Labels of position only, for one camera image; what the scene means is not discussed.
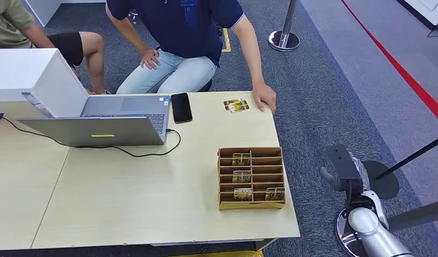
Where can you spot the black smartphone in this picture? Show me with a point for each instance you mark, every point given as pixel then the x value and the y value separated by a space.
pixel 181 108

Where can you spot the red floor tape line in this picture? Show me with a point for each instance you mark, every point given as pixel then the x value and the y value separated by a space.
pixel 417 87

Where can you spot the clear plastic wrap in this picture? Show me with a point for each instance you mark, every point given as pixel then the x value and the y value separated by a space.
pixel 361 168

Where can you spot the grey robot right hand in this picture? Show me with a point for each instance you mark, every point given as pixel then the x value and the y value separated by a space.
pixel 343 163

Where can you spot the person's left hand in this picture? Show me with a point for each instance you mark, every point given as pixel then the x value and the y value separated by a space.
pixel 264 97

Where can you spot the chair caster wheel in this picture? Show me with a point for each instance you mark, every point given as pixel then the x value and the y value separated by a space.
pixel 133 16
pixel 219 30

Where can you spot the black stanchion post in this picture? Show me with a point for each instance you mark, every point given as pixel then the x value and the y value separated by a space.
pixel 382 181

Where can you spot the wooden card holder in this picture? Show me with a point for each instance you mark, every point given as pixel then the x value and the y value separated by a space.
pixel 252 205

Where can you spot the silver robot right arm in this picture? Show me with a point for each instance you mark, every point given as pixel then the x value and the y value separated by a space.
pixel 368 227

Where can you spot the grey laptop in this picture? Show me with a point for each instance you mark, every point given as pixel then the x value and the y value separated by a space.
pixel 98 131

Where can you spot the person's right hand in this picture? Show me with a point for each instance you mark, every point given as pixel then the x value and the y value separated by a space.
pixel 150 59

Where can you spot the chrome stanchion post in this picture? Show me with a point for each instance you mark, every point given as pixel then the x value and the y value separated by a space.
pixel 417 212
pixel 284 39

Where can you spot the white cabinet with dark trim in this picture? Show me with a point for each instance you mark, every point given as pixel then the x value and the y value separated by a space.
pixel 424 9

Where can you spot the person's left forearm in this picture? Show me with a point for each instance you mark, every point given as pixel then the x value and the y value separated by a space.
pixel 38 38
pixel 253 65

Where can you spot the person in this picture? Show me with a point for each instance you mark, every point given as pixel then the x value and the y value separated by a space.
pixel 6 21
pixel 183 28

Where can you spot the person's right forearm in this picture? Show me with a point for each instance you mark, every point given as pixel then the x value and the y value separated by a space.
pixel 130 37

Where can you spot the white box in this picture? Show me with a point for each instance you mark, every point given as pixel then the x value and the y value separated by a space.
pixel 27 71

